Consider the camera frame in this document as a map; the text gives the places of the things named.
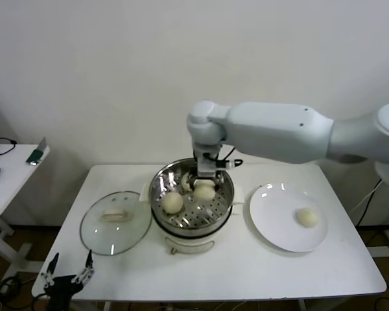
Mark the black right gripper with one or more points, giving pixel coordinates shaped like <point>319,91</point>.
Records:
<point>204,179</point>

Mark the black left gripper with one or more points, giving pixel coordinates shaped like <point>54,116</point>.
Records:
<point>60,291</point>

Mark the white steamed baozi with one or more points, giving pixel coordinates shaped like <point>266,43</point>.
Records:
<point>203,193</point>
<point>172,203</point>
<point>307,217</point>
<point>185,183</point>

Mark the round glass pot lid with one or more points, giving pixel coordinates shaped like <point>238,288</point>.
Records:
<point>123,201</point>

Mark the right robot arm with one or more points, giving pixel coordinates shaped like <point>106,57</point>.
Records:
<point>278,133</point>

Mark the stainless steel steamer basket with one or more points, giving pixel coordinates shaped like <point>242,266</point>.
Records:
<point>225,188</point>

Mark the white electric cooker pot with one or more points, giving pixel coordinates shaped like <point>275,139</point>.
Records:
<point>188,241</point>

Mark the white round plate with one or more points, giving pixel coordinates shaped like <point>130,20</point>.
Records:
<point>269,210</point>

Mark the white side table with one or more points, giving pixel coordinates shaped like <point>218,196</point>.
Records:
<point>16,168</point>

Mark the green and silver card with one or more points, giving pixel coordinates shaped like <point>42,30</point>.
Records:
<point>35,157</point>

